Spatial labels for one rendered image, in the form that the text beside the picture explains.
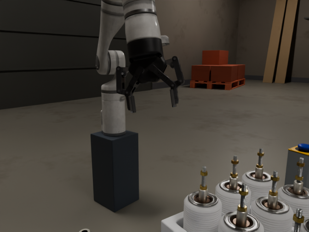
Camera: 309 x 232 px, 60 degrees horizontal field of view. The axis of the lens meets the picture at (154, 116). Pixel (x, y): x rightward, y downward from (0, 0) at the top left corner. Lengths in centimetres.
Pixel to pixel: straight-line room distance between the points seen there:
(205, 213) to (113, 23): 66
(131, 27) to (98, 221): 76
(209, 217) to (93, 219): 55
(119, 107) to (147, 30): 53
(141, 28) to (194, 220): 46
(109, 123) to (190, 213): 52
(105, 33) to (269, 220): 75
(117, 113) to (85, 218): 42
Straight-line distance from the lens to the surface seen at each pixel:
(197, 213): 70
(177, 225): 76
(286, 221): 73
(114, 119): 106
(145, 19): 58
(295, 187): 83
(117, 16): 97
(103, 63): 102
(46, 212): 122
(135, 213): 114
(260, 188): 86
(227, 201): 78
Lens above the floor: 61
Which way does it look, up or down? 12 degrees down
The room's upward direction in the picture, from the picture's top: straight up
